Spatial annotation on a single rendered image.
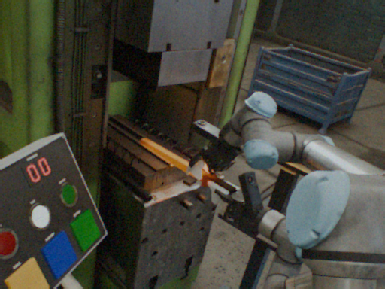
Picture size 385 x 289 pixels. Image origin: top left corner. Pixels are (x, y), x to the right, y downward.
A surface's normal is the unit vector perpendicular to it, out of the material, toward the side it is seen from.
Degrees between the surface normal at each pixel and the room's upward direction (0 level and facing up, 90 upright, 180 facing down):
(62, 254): 60
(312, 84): 89
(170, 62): 90
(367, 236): 50
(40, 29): 90
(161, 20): 90
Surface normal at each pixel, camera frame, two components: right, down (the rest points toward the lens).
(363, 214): 0.10, -0.11
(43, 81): 0.65, 0.47
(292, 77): -0.73, 0.25
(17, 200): 0.85, -0.15
